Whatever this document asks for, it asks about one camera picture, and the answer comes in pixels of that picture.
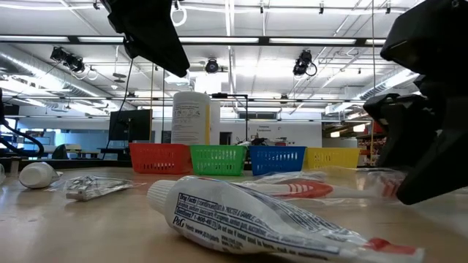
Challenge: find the green plastic basket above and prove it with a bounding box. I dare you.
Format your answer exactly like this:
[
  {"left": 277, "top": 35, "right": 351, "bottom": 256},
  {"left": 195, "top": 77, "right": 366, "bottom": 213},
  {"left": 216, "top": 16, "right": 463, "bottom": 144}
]
[{"left": 189, "top": 145, "right": 249, "bottom": 177}]

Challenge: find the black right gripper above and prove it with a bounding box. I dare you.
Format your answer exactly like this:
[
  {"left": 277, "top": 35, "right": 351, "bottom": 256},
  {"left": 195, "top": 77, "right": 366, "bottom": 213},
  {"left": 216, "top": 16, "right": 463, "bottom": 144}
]
[{"left": 363, "top": 0, "right": 468, "bottom": 171}]

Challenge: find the dark office chair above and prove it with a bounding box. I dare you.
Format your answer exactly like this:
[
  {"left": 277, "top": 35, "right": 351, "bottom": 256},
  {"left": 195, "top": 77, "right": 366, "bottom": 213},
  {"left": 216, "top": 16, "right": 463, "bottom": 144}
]
[{"left": 50, "top": 143, "right": 69, "bottom": 160}]

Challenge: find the black background equipment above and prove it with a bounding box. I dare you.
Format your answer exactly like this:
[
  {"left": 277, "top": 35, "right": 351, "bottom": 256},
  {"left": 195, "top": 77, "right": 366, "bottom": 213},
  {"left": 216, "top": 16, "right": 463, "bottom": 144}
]
[{"left": 236, "top": 135, "right": 290, "bottom": 148}]

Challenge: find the black monitor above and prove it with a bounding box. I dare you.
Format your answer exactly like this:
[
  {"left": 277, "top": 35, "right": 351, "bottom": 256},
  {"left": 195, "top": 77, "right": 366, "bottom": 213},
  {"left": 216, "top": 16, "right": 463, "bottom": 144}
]
[{"left": 107, "top": 108, "right": 153, "bottom": 143}]

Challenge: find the red plastic basket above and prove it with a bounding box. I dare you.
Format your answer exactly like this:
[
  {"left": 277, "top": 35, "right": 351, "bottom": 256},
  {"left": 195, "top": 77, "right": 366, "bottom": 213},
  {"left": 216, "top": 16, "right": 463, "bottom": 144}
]
[{"left": 128, "top": 142, "right": 193, "bottom": 175}]

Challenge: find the white wipes canister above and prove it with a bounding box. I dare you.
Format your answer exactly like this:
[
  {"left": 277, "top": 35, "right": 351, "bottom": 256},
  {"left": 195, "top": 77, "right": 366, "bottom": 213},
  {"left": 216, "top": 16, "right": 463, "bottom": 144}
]
[{"left": 170, "top": 91, "right": 212, "bottom": 146}]

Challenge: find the blue plastic basket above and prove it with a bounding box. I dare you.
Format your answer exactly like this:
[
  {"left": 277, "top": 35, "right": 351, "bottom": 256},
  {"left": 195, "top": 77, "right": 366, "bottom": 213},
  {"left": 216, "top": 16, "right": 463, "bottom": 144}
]
[{"left": 249, "top": 145, "right": 307, "bottom": 177}]

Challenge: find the black overhead frame bar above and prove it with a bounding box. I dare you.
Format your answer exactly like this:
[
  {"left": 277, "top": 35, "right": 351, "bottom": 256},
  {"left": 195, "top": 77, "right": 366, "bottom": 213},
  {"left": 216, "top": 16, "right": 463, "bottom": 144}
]
[{"left": 0, "top": 34, "right": 388, "bottom": 47}]

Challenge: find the black stand pole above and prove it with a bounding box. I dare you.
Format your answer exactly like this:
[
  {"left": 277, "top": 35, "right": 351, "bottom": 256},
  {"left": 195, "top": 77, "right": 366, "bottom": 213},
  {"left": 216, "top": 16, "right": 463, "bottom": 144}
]
[{"left": 211, "top": 92, "right": 250, "bottom": 146}]

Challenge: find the shelf with red bins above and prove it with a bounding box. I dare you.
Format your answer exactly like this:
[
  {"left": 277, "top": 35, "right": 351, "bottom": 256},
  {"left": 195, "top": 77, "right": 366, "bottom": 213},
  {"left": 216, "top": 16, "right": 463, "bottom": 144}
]
[{"left": 356, "top": 120, "right": 387, "bottom": 167}]

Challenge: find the red toothbrush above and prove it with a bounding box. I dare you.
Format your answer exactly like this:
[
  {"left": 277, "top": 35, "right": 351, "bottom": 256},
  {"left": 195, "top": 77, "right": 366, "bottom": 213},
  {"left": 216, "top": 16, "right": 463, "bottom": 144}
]
[{"left": 233, "top": 169, "right": 407, "bottom": 201}]

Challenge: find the black table frame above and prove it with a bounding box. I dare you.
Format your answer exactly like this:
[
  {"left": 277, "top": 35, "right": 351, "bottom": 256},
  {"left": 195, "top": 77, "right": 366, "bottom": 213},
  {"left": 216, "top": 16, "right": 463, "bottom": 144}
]
[{"left": 0, "top": 156, "right": 132, "bottom": 172}]

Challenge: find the black hanging cable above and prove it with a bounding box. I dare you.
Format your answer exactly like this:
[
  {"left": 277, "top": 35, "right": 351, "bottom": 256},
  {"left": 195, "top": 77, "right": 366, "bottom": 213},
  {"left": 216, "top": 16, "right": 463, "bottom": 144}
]
[{"left": 101, "top": 58, "right": 135, "bottom": 159}]

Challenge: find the yellow plastic basket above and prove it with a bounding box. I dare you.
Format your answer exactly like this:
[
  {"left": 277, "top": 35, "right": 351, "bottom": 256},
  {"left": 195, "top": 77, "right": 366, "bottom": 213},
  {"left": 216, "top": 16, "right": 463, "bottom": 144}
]
[{"left": 302, "top": 146, "right": 362, "bottom": 171}]

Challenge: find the black overhead camera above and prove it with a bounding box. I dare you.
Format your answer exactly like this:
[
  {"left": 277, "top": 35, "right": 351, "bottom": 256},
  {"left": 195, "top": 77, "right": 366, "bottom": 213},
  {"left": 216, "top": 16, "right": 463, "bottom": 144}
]
[{"left": 203, "top": 57, "right": 221, "bottom": 75}]

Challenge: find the black ceiling camera cluster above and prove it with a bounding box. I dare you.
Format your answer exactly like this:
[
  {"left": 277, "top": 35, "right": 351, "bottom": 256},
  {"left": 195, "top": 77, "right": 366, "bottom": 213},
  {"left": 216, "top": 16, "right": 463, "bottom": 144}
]
[
  {"left": 292, "top": 49, "right": 318, "bottom": 77},
  {"left": 49, "top": 46, "right": 86, "bottom": 74}
]

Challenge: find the metal nail clipper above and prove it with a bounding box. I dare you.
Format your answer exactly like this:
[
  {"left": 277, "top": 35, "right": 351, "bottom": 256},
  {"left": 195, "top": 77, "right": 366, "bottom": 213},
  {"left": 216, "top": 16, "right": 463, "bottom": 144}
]
[{"left": 49, "top": 174, "right": 147, "bottom": 202}]

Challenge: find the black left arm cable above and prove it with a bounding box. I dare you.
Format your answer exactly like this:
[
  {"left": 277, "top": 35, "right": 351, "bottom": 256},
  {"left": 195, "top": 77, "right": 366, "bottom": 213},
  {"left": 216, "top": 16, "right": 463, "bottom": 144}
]
[{"left": 0, "top": 118, "right": 45, "bottom": 159}]

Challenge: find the white toothpaste tube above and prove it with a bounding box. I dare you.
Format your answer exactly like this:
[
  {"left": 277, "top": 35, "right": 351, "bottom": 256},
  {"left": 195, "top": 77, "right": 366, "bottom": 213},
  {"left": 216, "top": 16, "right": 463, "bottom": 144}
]
[
  {"left": 146, "top": 175, "right": 427, "bottom": 263},
  {"left": 18, "top": 161, "right": 63, "bottom": 190}
]

